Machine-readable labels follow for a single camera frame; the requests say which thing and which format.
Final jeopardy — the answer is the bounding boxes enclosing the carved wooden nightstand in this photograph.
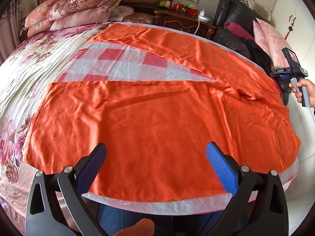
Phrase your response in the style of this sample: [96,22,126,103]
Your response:
[154,10,217,40]

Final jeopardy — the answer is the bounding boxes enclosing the person's left hand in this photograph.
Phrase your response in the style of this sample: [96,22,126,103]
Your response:
[115,218,155,236]

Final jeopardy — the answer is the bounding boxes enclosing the yellow jar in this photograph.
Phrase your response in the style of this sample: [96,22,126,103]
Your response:
[158,0,170,8]

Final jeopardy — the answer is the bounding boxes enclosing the maroon cushion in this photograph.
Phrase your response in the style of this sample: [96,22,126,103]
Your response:
[224,22,255,41]

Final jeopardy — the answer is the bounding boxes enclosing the pink satin pillow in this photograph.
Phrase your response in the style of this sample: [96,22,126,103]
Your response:
[253,18,291,68]

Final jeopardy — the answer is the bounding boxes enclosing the white charger with cable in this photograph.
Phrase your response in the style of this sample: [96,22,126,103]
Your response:
[193,9,210,35]

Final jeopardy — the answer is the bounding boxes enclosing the folded floral quilt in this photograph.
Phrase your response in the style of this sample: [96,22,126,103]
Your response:
[24,0,122,38]

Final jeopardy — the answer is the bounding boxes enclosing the red hanging knot ornament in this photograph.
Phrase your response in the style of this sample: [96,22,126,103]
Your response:
[284,15,296,39]

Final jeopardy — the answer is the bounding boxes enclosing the person's blue jeans legs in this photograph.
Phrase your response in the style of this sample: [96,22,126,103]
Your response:
[98,205,223,235]

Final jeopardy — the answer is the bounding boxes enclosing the person's right hand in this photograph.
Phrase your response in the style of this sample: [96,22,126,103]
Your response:
[289,78,315,108]

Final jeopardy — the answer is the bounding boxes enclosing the orange pants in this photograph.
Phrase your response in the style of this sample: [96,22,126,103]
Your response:
[23,23,301,202]

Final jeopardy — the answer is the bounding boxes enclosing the patterned curtain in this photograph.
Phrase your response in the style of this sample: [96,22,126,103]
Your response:
[0,0,20,64]

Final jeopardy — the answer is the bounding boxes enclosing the black leather sofa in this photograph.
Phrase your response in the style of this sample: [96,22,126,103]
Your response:
[212,0,290,105]

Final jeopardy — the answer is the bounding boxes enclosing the black clothes pile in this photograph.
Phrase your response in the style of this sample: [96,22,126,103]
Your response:
[240,37,272,76]

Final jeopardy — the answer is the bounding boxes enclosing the red white checkered plastic sheet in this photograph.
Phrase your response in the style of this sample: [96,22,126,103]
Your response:
[56,22,300,215]

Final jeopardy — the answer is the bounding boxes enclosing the floral bed sheet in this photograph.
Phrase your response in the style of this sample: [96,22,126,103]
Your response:
[1,24,107,234]

